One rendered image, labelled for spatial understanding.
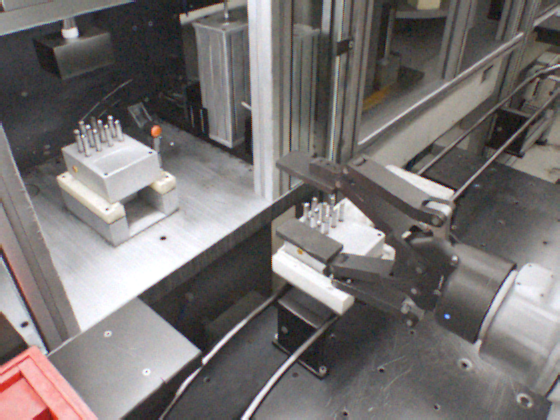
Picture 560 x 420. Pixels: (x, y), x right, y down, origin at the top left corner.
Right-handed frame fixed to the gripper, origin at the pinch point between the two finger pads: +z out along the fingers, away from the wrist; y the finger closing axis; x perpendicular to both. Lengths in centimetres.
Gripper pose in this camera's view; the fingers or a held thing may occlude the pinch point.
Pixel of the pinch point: (304, 203)
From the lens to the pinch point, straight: 49.5
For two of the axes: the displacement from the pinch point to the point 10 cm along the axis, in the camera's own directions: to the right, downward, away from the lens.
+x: -6.6, 4.6, -5.9
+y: 0.0, -7.9, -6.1
